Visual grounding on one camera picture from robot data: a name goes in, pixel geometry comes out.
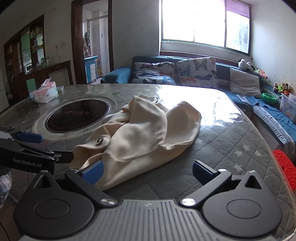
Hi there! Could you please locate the clear plastic storage box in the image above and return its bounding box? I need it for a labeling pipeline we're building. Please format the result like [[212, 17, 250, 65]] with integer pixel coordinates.
[[279, 93, 296, 120]]

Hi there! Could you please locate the blue sofa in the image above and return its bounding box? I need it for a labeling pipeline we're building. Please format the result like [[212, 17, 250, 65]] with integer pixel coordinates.
[[100, 56, 296, 153]]

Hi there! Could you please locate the pink green plush toy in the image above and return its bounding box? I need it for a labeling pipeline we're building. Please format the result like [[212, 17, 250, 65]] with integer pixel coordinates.
[[253, 68, 268, 80]]

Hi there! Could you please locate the purple window blind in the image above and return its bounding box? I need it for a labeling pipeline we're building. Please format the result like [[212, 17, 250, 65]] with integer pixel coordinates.
[[225, 0, 251, 18]]

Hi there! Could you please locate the dark wooden door frame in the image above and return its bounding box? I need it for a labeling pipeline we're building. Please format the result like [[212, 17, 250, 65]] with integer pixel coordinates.
[[71, 0, 114, 84]]

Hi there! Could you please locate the cream sweatshirt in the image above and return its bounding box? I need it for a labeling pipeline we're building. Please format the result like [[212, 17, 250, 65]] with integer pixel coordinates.
[[69, 95, 202, 192]]

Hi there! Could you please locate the plain grey cushion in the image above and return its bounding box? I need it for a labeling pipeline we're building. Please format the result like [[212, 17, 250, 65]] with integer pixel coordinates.
[[229, 68, 263, 99]]

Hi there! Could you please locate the dark wooden display cabinet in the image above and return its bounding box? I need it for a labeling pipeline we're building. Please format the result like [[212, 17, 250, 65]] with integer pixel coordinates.
[[3, 14, 45, 77]]

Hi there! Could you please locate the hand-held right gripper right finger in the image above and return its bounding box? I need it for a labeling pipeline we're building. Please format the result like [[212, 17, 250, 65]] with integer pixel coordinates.
[[180, 160, 265, 207]]

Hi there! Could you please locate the person's left forearm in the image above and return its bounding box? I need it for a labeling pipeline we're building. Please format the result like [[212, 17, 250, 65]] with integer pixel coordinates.
[[0, 171, 13, 208]]

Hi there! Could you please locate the red plastic stool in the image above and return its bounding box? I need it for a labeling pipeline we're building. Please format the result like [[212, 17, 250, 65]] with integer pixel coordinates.
[[272, 150, 296, 193]]

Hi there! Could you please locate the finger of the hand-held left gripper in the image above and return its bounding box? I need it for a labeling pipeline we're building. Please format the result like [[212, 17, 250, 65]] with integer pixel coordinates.
[[0, 126, 43, 149], [42, 149, 74, 164]]

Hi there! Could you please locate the white appliance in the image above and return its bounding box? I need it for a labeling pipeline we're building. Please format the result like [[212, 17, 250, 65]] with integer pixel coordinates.
[[0, 65, 10, 114]]

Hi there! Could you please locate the group of small plush toys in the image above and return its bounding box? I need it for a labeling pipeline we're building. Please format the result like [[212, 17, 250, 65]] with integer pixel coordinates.
[[273, 82, 292, 94]]

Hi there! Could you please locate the small blue white cabinet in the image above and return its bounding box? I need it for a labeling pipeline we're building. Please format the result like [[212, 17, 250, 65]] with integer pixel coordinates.
[[84, 56, 99, 83]]

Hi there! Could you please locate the round black induction cooktop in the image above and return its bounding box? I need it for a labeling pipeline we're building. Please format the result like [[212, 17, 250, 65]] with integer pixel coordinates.
[[32, 96, 119, 141]]

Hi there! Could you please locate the butterfly print cushion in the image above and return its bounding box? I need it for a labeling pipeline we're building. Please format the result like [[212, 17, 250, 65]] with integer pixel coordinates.
[[134, 61, 175, 78], [132, 70, 177, 86], [176, 57, 219, 88]]

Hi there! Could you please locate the pink white tissue pack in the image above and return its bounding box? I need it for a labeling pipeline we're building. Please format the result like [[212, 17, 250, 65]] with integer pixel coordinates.
[[29, 78, 58, 104]]

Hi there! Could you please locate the white black plush dog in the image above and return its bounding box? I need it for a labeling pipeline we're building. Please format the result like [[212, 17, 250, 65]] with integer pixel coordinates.
[[238, 58, 255, 71]]

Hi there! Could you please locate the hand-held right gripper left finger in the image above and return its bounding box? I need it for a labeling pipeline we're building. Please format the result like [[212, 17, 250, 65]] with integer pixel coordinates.
[[30, 160, 117, 208]]

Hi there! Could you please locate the blue knitted sofa blanket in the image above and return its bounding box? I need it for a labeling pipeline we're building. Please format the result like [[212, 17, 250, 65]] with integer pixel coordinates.
[[245, 95, 296, 154]]

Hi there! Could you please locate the green plastic bowl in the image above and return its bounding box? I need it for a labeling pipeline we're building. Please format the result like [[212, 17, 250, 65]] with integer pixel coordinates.
[[262, 93, 279, 104]]

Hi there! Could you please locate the dark wooden sideboard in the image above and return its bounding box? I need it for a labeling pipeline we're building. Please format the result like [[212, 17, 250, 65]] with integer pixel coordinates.
[[20, 60, 73, 91]]

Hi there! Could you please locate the green framed window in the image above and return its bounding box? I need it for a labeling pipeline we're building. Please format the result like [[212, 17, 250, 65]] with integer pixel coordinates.
[[160, 0, 252, 56]]

